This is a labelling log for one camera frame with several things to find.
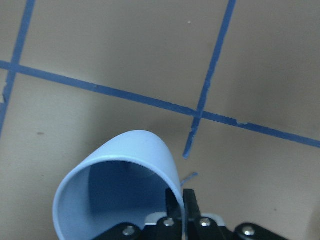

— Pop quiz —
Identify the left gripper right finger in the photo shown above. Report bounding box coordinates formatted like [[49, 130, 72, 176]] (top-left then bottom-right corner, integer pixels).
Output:
[[183, 189, 202, 223]]

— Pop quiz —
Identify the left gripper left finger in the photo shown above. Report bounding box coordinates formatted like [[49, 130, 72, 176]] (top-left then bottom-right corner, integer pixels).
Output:
[[165, 188, 184, 220]]

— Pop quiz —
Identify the light blue plastic cup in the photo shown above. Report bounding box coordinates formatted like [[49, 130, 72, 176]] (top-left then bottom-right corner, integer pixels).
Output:
[[52, 130, 185, 240]]

